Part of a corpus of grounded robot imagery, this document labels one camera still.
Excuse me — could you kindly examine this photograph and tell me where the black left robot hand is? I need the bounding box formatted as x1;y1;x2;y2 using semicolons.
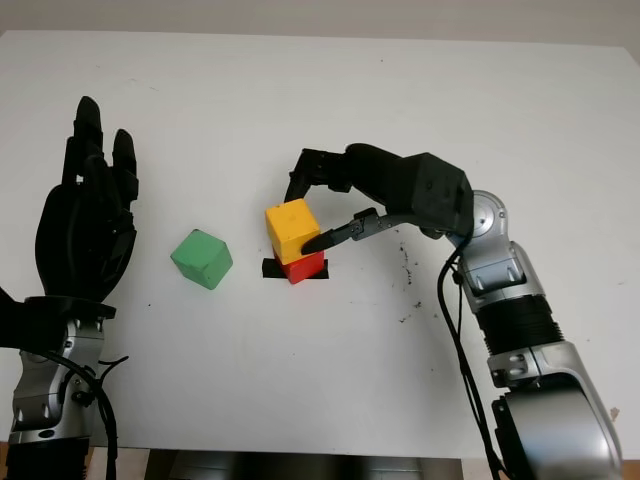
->
33;96;139;302

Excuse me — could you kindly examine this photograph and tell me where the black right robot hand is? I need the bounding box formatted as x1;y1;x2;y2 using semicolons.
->
283;143;407;255

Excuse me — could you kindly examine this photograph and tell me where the yellow cube block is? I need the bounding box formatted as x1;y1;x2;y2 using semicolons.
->
264;198;321;262

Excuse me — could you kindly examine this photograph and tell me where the green cube block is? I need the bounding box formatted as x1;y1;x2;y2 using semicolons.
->
169;228;234;290

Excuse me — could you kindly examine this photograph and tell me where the red cube block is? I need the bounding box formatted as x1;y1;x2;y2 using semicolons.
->
277;249;326;285

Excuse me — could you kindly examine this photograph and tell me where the black tape strip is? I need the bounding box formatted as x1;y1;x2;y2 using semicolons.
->
260;258;330;281

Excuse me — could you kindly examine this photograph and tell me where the dark grey robot torso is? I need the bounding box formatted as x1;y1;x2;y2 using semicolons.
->
144;449;464;480

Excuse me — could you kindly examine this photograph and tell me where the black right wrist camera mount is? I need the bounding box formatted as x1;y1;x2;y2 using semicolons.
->
384;152;475;239

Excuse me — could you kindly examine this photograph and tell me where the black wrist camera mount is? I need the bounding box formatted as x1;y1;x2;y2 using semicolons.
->
0;285;117;352
384;152;475;239

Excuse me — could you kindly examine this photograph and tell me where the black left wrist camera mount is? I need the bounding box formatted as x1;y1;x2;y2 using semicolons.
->
0;285;117;352

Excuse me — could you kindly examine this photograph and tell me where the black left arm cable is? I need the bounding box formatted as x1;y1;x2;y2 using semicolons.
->
32;349;130;480

